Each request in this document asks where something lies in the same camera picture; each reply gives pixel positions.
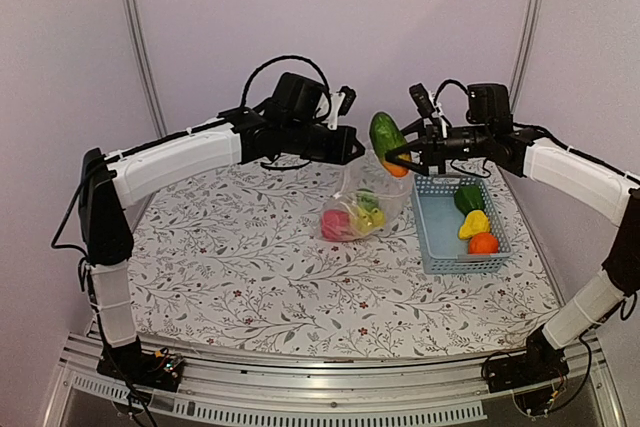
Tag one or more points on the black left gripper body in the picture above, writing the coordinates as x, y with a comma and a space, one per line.
327, 152

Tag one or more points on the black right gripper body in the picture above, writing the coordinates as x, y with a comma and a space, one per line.
437, 155

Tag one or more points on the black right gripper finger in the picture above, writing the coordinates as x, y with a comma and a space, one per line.
417, 127
402, 164

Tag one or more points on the green orange toy mango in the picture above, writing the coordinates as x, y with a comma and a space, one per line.
385, 136

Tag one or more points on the green toy watermelon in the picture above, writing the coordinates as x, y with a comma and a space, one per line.
367, 200

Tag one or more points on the clear zip top bag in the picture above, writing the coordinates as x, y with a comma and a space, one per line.
366, 172

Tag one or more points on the yellow toy banana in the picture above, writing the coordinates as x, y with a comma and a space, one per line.
363, 222

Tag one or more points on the light blue plastic basket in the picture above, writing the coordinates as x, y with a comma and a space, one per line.
438, 221

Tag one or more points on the red toy apple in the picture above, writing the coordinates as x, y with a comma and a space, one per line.
336, 226

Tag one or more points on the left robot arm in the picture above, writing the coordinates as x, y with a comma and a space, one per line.
300, 118

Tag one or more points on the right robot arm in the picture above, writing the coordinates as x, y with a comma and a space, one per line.
532, 152

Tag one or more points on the green toy bell pepper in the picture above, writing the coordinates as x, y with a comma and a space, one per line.
469, 198

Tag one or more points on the yellow toy bell pepper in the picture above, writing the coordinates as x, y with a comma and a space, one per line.
476, 222

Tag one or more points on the orange toy orange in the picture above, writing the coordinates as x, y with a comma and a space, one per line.
483, 243

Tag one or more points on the floral patterned table mat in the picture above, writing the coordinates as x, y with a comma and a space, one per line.
231, 258

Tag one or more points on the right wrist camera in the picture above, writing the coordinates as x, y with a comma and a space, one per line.
426, 105

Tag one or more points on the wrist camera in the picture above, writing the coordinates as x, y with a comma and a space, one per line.
426, 105
341, 102

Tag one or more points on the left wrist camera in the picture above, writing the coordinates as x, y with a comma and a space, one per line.
341, 102

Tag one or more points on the right aluminium frame post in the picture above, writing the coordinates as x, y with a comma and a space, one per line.
531, 18

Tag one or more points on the aluminium frame post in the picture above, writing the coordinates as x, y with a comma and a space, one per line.
143, 65
531, 18

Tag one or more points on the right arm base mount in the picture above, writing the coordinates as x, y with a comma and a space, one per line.
534, 378

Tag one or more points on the left aluminium frame post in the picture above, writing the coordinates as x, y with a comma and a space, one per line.
143, 65

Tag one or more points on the aluminium front rail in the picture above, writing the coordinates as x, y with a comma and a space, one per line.
228, 387

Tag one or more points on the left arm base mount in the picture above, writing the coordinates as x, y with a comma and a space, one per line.
159, 370

